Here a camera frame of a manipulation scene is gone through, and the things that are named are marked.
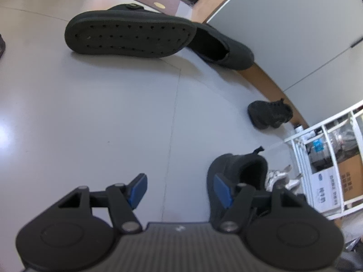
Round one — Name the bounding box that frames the black lace-up sneaker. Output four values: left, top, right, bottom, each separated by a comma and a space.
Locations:
247, 98, 293, 131
206, 146, 269, 224

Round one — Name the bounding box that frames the white cabinet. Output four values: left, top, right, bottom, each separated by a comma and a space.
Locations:
206, 0, 363, 102

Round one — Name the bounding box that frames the clear plastic water bottle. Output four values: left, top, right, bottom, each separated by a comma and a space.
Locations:
309, 136, 335, 162

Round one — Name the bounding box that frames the brown and white carton box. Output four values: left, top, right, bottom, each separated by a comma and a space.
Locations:
310, 155, 363, 213

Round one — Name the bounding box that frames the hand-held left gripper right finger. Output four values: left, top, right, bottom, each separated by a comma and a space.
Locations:
213, 174, 305, 234

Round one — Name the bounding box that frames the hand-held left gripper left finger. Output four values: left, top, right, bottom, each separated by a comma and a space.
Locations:
58, 173, 148, 234

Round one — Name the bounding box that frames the black buckle clog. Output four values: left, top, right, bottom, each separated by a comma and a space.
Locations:
65, 3, 197, 59
181, 23, 255, 71

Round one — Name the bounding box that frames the white shoe rack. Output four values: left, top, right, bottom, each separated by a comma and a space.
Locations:
284, 99, 363, 220

